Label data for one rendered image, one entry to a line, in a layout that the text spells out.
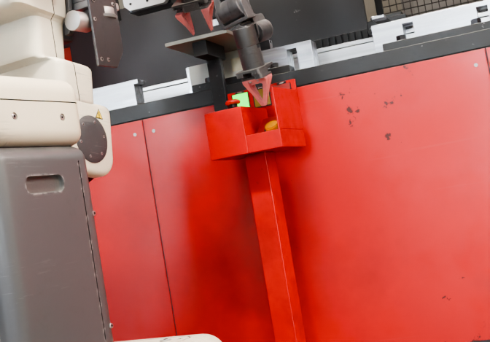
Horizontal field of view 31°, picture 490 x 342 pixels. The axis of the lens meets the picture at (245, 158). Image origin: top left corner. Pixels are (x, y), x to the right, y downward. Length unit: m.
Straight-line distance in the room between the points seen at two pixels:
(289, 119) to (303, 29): 0.91
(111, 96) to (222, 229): 0.58
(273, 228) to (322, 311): 0.31
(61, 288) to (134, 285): 1.06
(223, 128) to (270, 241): 0.31
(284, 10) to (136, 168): 0.89
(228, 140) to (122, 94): 0.60
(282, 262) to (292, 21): 1.14
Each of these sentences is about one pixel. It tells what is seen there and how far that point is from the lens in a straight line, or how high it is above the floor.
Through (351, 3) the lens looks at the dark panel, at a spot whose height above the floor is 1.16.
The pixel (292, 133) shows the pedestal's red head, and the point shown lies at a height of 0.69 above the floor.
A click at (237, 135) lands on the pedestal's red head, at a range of 2.20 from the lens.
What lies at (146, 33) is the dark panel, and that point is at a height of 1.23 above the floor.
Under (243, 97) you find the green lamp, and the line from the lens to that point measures 2.36.
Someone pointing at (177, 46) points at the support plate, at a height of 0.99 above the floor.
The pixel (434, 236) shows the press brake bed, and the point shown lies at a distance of 2.33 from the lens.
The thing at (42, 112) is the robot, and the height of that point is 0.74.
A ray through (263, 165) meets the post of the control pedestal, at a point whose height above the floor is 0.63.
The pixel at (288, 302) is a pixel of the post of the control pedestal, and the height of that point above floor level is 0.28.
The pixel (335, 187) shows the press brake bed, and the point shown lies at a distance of 2.36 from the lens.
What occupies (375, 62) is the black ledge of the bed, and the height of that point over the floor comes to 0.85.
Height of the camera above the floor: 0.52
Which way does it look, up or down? 3 degrees up
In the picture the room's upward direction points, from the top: 9 degrees counter-clockwise
